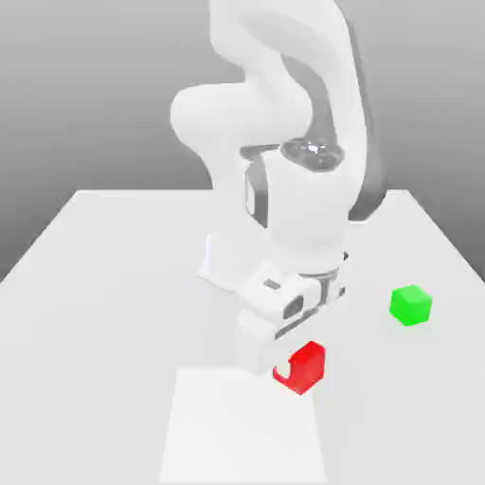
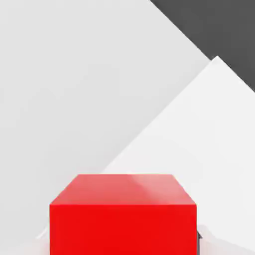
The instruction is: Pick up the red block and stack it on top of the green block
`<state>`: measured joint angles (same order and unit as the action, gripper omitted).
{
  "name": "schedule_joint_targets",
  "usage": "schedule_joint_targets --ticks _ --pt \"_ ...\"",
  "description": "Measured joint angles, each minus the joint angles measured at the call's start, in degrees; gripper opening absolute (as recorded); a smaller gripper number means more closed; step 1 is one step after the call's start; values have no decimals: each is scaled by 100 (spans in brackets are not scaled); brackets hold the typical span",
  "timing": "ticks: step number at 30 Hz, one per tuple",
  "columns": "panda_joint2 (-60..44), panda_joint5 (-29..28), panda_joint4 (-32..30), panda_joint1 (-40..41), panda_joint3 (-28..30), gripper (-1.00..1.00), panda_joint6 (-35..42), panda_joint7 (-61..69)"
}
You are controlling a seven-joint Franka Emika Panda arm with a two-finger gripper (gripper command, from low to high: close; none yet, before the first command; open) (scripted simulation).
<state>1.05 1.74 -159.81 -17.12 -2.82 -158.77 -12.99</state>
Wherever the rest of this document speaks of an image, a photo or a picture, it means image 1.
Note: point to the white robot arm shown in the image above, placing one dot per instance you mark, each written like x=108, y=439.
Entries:
x=303, y=212

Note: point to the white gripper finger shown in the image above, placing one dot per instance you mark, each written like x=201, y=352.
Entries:
x=281, y=359

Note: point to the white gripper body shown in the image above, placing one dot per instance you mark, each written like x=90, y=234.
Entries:
x=254, y=341

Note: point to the small red cube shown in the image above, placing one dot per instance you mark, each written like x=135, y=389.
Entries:
x=307, y=365

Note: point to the small green cube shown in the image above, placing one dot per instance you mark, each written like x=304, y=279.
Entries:
x=411, y=306

